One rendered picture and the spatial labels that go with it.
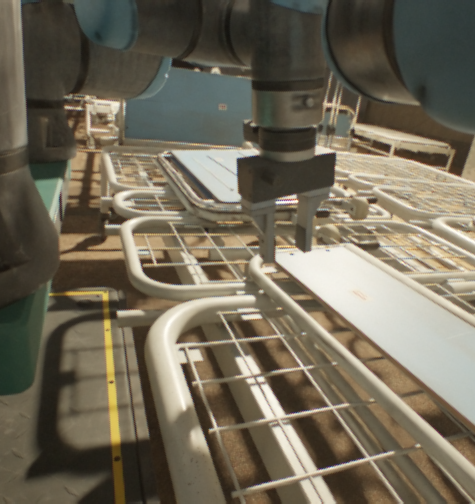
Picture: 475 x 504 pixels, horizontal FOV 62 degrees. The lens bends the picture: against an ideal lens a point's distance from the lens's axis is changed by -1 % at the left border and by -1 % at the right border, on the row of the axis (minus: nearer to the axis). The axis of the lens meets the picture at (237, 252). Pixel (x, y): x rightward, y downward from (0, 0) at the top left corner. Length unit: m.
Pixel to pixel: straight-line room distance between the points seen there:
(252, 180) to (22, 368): 0.33
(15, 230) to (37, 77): 0.46
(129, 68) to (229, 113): 1.31
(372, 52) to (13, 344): 0.28
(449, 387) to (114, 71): 0.72
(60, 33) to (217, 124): 1.40
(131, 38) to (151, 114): 1.50
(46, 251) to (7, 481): 0.39
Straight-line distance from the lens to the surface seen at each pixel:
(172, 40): 0.53
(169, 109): 2.01
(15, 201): 0.32
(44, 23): 0.76
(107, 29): 0.49
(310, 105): 0.50
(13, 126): 0.32
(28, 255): 0.32
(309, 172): 0.55
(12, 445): 0.70
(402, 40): 0.18
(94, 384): 0.76
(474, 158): 5.32
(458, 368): 0.61
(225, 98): 2.08
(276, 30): 0.49
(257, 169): 0.51
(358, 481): 1.13
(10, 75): 0.32
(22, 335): 0.30
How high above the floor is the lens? 0.83
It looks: 23 degrees down
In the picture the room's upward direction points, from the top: 8 degrees clockwise
